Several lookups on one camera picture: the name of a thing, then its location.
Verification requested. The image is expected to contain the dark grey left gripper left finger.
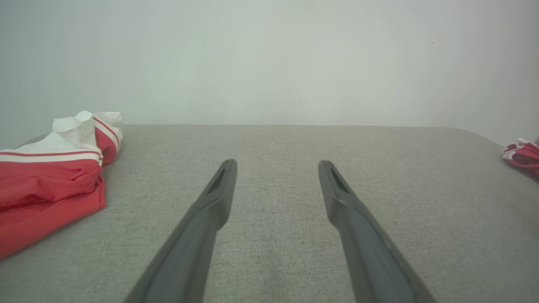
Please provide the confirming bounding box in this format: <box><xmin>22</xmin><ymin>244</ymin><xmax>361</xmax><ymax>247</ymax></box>
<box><xmin>122</xmin><ymin>159</ymin><xmax>237</xmax><ymax>303</ymax></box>

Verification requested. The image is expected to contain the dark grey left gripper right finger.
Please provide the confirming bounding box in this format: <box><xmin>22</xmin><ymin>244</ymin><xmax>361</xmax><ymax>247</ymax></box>
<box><xmin>319</xmin><ymin>160</ymin><xmax>436</xmax><ymax>303</ymax></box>

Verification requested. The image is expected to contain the red top with white sleeves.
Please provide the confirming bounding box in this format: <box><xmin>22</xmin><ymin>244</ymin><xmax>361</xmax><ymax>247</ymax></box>
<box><xmin>0</xmin><ymin>111</ymin><xmax>123</xmax><ymax>260</ymax></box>

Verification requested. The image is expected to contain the red mesh basketball jersey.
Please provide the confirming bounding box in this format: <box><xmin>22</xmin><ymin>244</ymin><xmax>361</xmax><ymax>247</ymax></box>
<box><xmin>501</xmin><ymin>138</ymin><xmax>539</xmax><ymax>182</ymax></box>

